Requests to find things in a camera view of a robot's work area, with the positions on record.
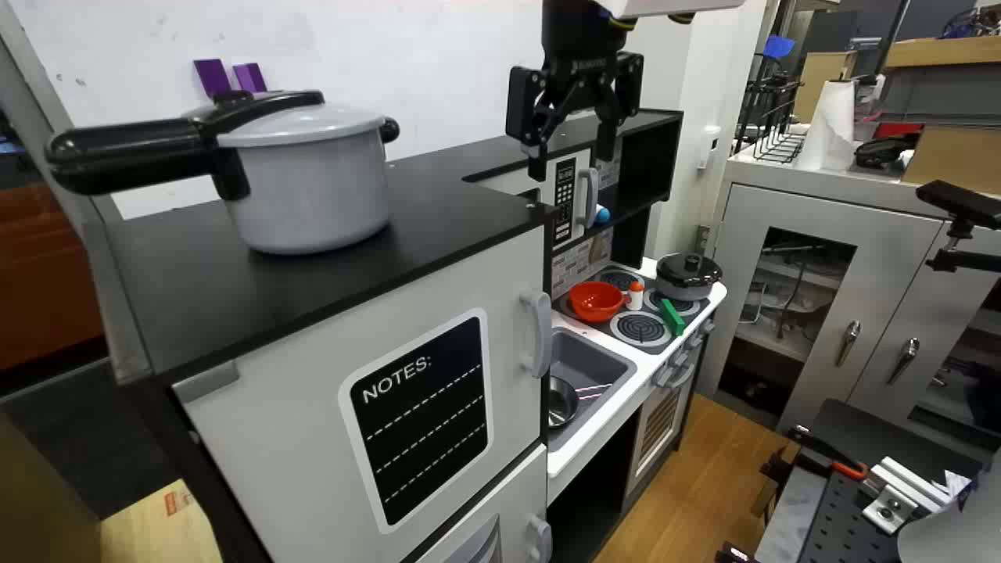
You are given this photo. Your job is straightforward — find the small grey toy pot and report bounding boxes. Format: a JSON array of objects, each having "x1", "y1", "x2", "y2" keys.
[{"x1": 658, "y1": 268, "x2": 722, "y2": 300}]

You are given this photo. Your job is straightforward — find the large grey enamel pot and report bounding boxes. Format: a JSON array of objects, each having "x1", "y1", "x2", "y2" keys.
[{"x1": 218, "y1": 103, "x2": 399, "y2": 257}]

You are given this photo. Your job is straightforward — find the black notes chalkboard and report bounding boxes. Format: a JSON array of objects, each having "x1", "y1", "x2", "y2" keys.
[{"x1": 350, "y1": 317, "x2": 487, "y2": 525}]

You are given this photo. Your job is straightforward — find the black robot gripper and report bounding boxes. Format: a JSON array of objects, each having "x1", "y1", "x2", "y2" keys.
[{"x1": 507, "y1": 0, "x2": 642, "y2": 182}]

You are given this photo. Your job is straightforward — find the orange white toy bottle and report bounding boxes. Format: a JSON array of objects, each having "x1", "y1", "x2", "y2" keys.
[{"x1": 629, "y1": 282, "x2": 643, "y2": 314}]

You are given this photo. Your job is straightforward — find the toy microwave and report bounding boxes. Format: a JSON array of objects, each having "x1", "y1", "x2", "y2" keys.
[{"x1": 472, "y1": 145, "x2": 607, "y2": 261}]

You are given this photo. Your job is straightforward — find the green toy stick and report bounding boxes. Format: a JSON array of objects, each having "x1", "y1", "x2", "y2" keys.
[{"x1": 659, "y1": 296, "x2": 684, "y2": 335}]

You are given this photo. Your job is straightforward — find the white paper towel roll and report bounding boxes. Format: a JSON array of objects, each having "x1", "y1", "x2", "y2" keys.
[{"x1": 797, "y1": 82, "x2": 854, "y2": 173}]

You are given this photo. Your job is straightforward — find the grey metal cabinet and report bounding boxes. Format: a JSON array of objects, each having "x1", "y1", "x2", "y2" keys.
[{"x1": 702, "y1": 158, "x2": 997, "y2": 433}]

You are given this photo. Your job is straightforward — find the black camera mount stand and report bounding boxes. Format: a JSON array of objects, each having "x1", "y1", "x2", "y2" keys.
[{"x1": 917, "y1": 182, "x2": 1001, "y2": 273}]

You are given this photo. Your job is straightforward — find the dark toy pan in sink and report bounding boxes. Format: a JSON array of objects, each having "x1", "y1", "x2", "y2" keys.
[{"x1": 548, "y1": 374, "x2": 580, "y2": 433}]

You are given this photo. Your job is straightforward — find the cardboard box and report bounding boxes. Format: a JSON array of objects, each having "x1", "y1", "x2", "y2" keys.
[{"x1": 100, "y1": 480, "x2": 221, "y2": 563}]

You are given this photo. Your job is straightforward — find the grey toy sink basin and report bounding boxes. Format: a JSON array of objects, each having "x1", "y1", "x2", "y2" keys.
[{"x1": 548, "y1": 333, "x2": 635, "y2": 448}]

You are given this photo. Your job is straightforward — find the toy kitchen play set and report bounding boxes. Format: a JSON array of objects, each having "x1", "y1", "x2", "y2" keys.
[{"x1": 106, "y1": 111, "x2": 683, "y2": 563}]

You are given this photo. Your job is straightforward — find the red toy bowl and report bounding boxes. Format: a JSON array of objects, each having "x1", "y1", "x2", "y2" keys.
[{"x1": 569, "y1": 282, "x2": 627, "y2": 326}]

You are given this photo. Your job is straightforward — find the purple plastic clip right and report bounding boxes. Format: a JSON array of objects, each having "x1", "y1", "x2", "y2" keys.
[{"x1": 236, "y1": 63, "x2": 267, "y2": 93}]

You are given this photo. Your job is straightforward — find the black transparent pot lid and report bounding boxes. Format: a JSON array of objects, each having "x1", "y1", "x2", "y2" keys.
[{"x1": 658, "y1": 253, "x2": 722, "y2": 276}]

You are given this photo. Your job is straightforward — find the black perforated metal plate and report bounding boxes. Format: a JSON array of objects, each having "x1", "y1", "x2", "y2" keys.
[{"x1": 755, "y1": 458, "x2": 948, "y2": 563}]

